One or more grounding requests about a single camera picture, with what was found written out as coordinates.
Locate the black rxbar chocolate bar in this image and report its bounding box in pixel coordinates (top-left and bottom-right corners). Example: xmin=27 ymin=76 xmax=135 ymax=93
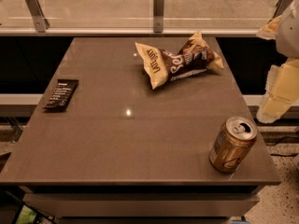
xmin=43 ymin=79 xmax=78 ymax=112

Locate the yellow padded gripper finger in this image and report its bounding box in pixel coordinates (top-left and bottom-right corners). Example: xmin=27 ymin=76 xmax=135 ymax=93
xmin=256 ymin=15 xmax=281 ymax=40
xmin=256 ymin=59 xmax=299 ymax=123

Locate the grey table drawer front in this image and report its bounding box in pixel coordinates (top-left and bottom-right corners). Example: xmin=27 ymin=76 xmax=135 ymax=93
xmin=24 ymin=193 xmax=259 ymax=217

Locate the brown and yellow chip bag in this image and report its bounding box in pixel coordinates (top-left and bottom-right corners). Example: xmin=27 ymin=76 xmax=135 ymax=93
xmin=135 ymin=31 xmax=224 ymax=90

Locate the green object on floor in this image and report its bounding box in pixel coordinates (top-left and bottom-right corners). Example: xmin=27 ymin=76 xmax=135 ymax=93
xmin=14 ymin=205 xmax=37 ymax=224

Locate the metal railing bracket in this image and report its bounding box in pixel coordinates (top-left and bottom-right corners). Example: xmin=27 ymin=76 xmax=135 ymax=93
xmin=273 ymin=0 xmax=293 ymax=18
xmin=25 ymin=0 xmax=50 ymax=33
xmin=153 ymin=0 xmax=164 ymax=33

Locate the left metal railing bracket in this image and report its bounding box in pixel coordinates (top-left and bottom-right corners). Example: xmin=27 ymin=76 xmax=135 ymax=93
xmin=25 ymin=0 xmax=50 ymax=33

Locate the gold soda can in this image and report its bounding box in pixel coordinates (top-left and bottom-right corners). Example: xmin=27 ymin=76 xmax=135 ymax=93
xmin=209 ymin=116 xmax=257 ymax=173

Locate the middle metal railing bracket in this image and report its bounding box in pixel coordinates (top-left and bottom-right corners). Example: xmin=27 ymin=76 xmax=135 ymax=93
xmin=153 ymin=0 xmax=164 ymax=33

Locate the right metal railing bracket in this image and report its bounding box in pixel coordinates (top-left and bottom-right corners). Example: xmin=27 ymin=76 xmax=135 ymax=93
xmin=273 ymin=0 xmax=293 ymax=18

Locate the black cable on floor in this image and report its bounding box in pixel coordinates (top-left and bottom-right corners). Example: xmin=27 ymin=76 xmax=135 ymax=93
xmin=264 ymin=135 xmax=299 ymax=158

